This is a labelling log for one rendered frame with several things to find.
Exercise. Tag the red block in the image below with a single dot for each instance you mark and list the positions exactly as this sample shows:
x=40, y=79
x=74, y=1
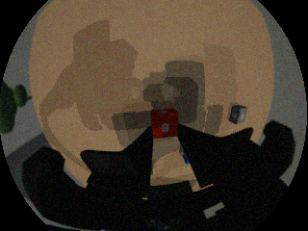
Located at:
x=164, y=123

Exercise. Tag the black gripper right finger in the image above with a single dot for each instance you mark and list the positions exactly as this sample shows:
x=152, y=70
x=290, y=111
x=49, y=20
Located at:
x=206, y=152

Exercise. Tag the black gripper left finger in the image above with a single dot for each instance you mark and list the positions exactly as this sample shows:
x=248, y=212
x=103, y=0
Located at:
x=134, y=161

